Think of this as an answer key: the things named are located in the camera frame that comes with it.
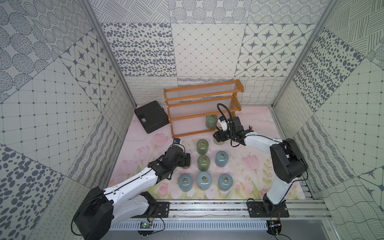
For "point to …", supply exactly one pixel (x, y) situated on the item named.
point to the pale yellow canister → (219, 143)
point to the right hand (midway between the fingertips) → (220, 134)
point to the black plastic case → (151, 116)
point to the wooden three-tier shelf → (195, 109)
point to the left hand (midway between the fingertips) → (187, 155)
